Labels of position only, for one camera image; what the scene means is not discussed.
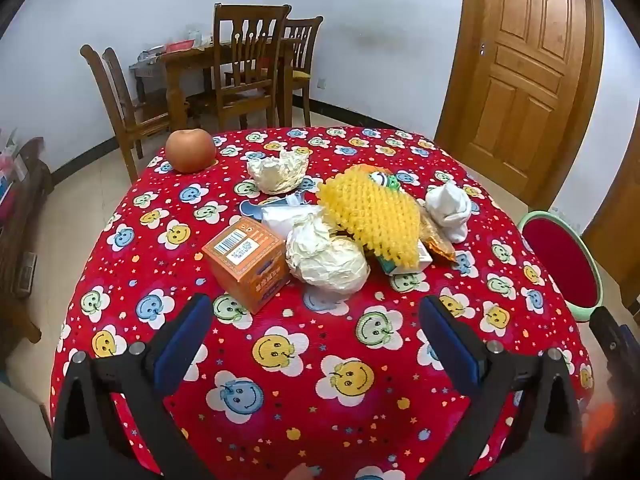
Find orange cardboard box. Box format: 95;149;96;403
202;217;292;315

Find orange blurred object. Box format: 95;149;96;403
581;399;619;456

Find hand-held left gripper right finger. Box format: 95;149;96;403
419;296;588;480

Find wooden slat-back chair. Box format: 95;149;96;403
80;44;173;183
102;47;191;161
280;16;324;126
202;3;292;133

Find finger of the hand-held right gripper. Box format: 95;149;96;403
589;305;640;366

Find grey small table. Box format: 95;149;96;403
129;57;168;106

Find orange snack wrapper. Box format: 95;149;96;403
417;207;458;263

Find white plastic bag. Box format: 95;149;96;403
260;202;323;241

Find white crumpled cloth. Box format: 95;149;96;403
425;181;473;243

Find red smiley flower tablecloth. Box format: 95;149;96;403
50;127;596;480

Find red stool with green rim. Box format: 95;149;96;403
517;209;604;323

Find red apple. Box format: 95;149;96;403
166;129;217;173

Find large paper ball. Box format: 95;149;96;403
285;212;371;295

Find colourful packets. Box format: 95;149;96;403
0;127;28;216

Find wooden dining table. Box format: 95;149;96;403
160;37;296;133

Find wooden panel door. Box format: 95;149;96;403
582;110;640;306
434;0;607;206

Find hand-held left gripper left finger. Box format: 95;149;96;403
50;294;216;480

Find teal white small carton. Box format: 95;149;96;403
376;242;433;276

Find yellow foam fruit net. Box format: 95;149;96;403
316;165;422;268

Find dark wooden cabinet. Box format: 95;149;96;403
0;137;56;366

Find small crumpled paper ball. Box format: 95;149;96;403
246;147;310;195

